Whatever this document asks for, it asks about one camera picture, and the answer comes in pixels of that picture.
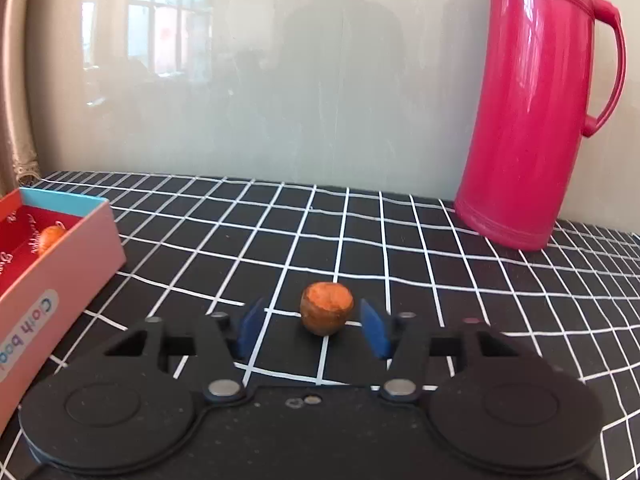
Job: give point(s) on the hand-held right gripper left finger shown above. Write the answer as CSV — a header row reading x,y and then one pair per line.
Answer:
x,y
247,330

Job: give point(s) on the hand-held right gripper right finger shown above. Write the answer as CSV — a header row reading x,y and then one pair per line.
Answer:
x,y
375,327

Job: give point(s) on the brown-skinned carrot chunk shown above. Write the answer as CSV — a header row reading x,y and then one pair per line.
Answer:
x,y
327,307

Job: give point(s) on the pink cardboard box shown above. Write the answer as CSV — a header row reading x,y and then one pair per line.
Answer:
x,y
65,280

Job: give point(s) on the orange carrot chunk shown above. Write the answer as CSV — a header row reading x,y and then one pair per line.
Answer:
x,y
51,239

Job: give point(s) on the red thermos jug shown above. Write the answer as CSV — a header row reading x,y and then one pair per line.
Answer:
x,y
525,110

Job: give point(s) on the beige lace curtain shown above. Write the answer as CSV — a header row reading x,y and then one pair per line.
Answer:
x,y
15,110

